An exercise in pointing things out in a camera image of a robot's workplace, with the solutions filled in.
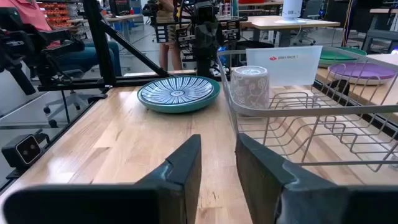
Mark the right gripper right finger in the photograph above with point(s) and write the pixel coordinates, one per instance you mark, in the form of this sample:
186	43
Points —
280	199

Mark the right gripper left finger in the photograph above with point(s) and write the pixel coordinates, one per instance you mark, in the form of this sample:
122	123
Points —
174	193

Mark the blue striped white plate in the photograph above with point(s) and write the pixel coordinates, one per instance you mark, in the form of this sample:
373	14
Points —
177	90

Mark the large teal plate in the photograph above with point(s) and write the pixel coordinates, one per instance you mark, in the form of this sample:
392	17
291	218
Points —
177	109

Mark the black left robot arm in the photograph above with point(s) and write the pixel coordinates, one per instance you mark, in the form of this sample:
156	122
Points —
204	67

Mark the person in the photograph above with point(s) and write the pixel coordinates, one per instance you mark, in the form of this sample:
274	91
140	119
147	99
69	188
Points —
31	15
169	56

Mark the black storage bin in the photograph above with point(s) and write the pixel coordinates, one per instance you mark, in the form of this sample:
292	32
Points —
252	45

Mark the speckled beige plate in rack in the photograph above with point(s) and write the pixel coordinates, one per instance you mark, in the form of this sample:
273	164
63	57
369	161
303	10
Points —
248	87

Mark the wooden background desk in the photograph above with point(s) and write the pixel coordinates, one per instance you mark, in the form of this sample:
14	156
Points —
280	23
124	18

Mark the white tower fan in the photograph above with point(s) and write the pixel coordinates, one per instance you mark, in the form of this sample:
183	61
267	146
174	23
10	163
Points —
292	9

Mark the white dish rack sign card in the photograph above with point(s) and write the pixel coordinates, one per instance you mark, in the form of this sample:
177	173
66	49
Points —
295	71

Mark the green plate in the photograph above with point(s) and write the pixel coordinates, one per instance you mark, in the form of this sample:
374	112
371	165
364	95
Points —
354	50
335	57

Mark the office chair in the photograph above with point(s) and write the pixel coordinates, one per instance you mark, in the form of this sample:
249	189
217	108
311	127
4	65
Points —
74	96

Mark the orange parts bin rack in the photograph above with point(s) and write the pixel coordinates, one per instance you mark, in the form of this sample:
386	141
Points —
56	14

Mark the purple plate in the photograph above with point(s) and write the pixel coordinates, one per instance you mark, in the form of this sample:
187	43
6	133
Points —
363	71

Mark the black rig frame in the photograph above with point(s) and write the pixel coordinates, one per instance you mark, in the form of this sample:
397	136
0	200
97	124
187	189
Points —
96	46

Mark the black table-level camera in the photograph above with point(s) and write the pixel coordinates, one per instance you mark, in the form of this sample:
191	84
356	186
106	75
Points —
23	152

